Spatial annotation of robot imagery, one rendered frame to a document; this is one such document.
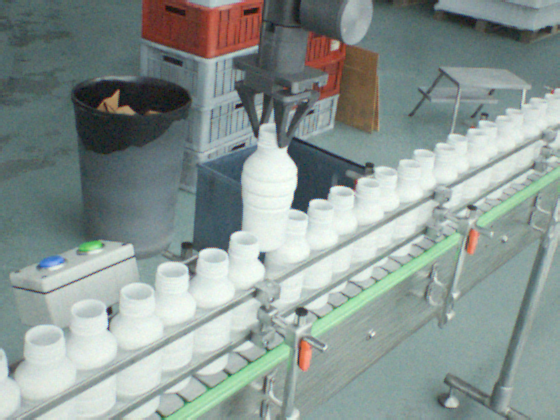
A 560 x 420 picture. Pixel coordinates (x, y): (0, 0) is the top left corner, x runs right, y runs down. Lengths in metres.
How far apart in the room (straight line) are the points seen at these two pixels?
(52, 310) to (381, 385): 1.79
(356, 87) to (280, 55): 3.69
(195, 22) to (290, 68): 2.52
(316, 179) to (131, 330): 1.08
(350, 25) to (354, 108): 3.81
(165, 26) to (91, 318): 2.78
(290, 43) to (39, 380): 0.45
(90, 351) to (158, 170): 2.11
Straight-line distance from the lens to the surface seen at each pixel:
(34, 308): 1.01
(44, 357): 0.80
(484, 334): 3.01
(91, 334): 0.84
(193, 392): 0.99
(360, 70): 4.52
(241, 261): 0.98
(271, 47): 0.90
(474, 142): 1.46
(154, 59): 3.59
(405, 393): 2.63
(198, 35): 3.41
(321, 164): 1.85
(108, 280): 1.02
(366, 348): 1.30
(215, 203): 1.69
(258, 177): 0.95
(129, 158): 2.87
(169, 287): 0.90
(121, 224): 3.02
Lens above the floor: 1.65
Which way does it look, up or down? 27 degrees down
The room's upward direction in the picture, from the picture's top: 7 degrees clockwise
